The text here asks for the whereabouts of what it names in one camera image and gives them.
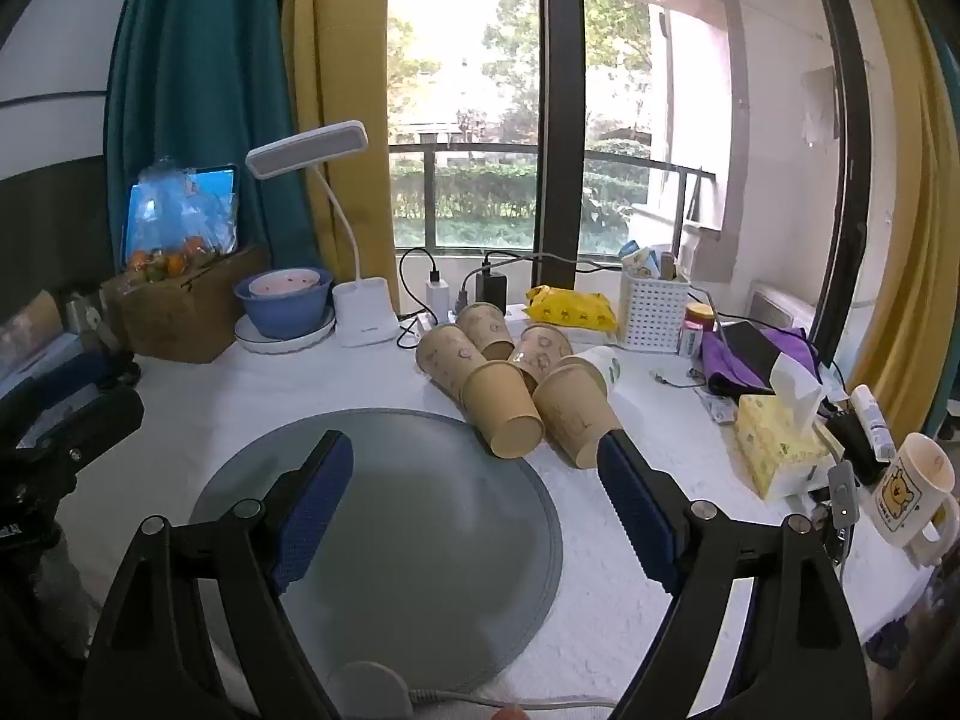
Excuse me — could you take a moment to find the white tube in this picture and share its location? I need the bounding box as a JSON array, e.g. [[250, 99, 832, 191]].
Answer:
[[850, 383, 896, 461]]

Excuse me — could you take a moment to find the brown paper cup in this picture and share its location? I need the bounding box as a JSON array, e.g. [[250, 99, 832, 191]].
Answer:
[[532, 364, 622, 470], [415, 323, 487, 403], [508, 323, 573, 392], [462, 361, 545, 460], [455, 302, 516, 361]]

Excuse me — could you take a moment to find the grey round placemat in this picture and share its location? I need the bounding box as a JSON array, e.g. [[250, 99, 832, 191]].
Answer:
[[190, 410, 563, 692]]

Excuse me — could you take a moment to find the yellow curtain left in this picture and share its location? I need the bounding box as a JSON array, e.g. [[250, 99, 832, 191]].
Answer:
[[281, 0, 398, 302]]

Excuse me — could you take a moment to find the yellow snack bag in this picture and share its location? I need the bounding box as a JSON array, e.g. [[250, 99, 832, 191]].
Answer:
[[524, 284, 617, 333]]

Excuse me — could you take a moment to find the black charger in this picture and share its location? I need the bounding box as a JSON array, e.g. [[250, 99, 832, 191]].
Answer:
[[475, 265, 508, 312]]

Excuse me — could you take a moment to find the brown paper cup back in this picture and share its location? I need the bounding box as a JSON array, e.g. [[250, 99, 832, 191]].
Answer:
[[455, 302, 516, 361]]

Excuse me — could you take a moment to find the teal curtain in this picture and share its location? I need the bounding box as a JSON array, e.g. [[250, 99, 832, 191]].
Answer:
[[104, 0, 295, 250]]

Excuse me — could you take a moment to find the white plate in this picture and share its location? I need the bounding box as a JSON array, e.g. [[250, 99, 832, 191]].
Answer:
[[233, 307, 335, 356]]

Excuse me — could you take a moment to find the white charger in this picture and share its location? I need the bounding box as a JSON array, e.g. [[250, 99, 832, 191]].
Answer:
[[425, 268, 451, 323]]

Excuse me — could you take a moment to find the white green paper cup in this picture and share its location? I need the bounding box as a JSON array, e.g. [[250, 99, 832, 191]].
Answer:
[[566, 346, 622, 395]]

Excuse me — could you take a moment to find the purple cloth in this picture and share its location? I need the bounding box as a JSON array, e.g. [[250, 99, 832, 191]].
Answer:
[[701, 320, 822, 401]]

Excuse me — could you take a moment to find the brown paper cup left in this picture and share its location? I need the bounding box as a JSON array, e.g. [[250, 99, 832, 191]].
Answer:
[[415, 323, 487, 403]]

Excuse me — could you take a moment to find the white round puck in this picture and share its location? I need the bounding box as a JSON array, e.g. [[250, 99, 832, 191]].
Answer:
[[327, 661, 413, 720]]

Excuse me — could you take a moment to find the white perforated basket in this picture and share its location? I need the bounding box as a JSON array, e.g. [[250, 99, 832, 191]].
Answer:
[[617, 270, 690, 355]]

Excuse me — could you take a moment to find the blue bowl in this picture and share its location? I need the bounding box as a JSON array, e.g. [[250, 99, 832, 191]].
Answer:
[[235, 266, 334, 340]]

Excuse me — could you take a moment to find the bag of oranges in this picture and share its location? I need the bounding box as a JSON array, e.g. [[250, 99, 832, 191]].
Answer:
[[125, 156, 243, 285]]

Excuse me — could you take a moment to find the brown paper cup right front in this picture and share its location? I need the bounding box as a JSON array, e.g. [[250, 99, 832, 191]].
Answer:
[[532, 364, 622, 470]]

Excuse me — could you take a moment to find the pink inner bowl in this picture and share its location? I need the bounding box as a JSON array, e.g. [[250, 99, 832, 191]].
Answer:
[[249, 268, 322, 298]]

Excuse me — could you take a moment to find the brown paper cup middle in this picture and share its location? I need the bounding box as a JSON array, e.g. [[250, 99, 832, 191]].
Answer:
[[508, 323, 573, 392]]

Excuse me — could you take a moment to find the yellow curtain right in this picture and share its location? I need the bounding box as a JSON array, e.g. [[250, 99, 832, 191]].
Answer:
[[854, 0, 958, 440]]

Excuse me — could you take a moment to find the white desk lamp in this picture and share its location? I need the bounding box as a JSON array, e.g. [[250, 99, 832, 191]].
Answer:
[[244, 118, 401, 348]]

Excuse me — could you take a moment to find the yellow curtain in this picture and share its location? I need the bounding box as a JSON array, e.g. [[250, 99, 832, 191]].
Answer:
[[281, 0, 398, 302], [854, 0, 958, 440]]

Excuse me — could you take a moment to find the cardboard box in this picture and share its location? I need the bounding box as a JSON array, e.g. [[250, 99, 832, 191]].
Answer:
[[101, 245, 268, 364]]

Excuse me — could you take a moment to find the white bear mug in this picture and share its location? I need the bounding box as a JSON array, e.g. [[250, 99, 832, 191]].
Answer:
[[869, 433, 958, 566]]

